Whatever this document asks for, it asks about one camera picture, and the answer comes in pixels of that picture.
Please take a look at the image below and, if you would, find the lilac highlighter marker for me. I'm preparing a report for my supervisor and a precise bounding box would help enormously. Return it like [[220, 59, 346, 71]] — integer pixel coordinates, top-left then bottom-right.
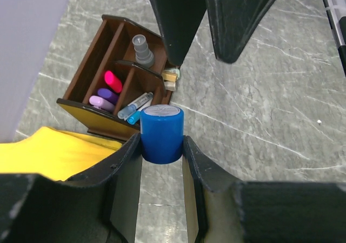
[[89, 95, 115, 112]]

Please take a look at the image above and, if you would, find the pink highlighter marker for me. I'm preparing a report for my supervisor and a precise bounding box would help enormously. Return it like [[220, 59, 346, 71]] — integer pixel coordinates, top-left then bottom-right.
[[104, 70, 123, 93]]

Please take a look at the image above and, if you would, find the white worn eraser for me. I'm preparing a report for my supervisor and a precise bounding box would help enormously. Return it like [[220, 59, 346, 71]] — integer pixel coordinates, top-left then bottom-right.
[[164, 81, 176, 91]]

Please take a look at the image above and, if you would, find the yellow small eraser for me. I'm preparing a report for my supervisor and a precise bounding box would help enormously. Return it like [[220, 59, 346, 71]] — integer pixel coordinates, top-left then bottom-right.
[[162, 73, 178, 82]]

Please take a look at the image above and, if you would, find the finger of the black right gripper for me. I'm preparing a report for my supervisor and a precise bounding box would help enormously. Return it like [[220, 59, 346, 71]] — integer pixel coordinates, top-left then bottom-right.
[[150, 0, 206, 65], [206, 0, 275, 64]]

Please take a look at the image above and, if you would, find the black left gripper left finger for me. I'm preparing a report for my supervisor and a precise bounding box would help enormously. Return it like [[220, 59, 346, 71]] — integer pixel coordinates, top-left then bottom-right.
[[1, 134, 142, 242]]

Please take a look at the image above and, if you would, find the yellow folded cloth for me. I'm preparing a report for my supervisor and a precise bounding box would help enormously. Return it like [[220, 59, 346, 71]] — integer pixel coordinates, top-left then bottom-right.
[[1, 127, 122, 181]]

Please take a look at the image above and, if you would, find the aluminium frame rail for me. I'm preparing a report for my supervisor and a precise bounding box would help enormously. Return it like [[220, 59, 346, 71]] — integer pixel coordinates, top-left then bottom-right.
[[323, 0, 345, 73]]

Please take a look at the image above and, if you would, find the clear blue ballpoint pen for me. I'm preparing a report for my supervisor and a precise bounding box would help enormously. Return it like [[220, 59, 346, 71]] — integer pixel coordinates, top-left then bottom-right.
[[117, 92, 154, 120]]

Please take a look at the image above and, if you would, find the brown wooden desk organizer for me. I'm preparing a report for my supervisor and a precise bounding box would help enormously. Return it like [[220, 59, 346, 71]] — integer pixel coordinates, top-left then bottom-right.
[[57, 15, 174, 141]]

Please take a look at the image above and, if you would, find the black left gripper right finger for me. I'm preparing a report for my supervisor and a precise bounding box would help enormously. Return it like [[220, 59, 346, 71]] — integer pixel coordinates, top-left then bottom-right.
[[182, 136, 345, 242]]

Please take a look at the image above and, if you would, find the purple capped marker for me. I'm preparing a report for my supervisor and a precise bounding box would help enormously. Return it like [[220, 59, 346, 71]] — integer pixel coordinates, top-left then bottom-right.
[[97, 88, 119, 105]]

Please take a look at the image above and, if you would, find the blue capped marker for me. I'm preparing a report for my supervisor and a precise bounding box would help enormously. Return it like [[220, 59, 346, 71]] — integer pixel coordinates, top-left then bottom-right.
[[127, 101, 151, 125]]

